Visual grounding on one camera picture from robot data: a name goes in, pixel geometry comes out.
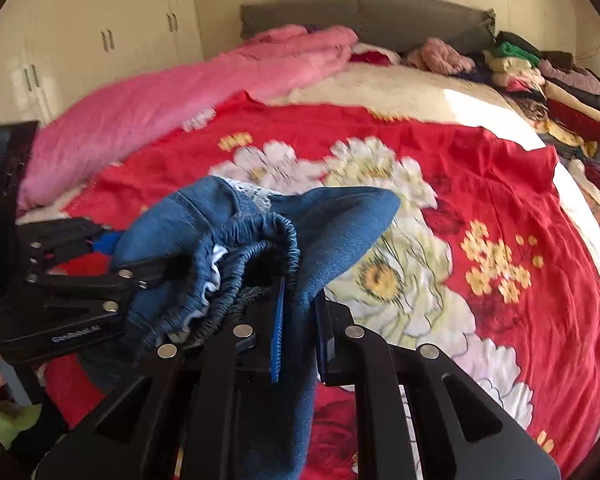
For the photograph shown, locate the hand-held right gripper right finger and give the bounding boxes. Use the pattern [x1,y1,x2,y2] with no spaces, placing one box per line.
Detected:
[315,292,561,480]

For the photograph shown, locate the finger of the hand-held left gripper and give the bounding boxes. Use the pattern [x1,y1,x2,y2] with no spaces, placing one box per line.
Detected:
[16,216,124,264]
[25,255,181,307]

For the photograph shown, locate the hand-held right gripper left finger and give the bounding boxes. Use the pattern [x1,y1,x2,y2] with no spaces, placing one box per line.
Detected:
[35,276,287,480]

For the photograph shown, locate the blue denim pants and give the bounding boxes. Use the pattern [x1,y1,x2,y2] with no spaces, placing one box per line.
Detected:
[77,175,402,480]

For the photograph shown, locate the pink fuzzy blanket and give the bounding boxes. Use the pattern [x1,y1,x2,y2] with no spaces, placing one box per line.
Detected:
[17,25,359,211]

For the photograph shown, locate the green fleece cloth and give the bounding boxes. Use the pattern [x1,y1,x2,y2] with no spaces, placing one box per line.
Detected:
[0,392,43,452]

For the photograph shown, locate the cream wardrobe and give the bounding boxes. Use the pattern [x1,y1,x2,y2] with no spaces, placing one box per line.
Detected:
[0,0,204,127]

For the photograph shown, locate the red floral blanket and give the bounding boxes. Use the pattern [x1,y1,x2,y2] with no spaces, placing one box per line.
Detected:
[17,92,600,480]

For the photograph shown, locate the maroon cloth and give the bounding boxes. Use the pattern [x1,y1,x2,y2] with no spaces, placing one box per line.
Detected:
[349,42,404,67]

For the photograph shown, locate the pink fluffy garment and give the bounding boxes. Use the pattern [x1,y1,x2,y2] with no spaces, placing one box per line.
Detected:
[405,37,477,74]

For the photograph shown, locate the grey headboard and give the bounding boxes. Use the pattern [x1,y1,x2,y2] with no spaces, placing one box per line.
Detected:
[240,0,497,54]

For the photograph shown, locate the pile of folded clothes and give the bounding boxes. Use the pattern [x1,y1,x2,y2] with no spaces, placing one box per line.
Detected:
[482,30,600,161]

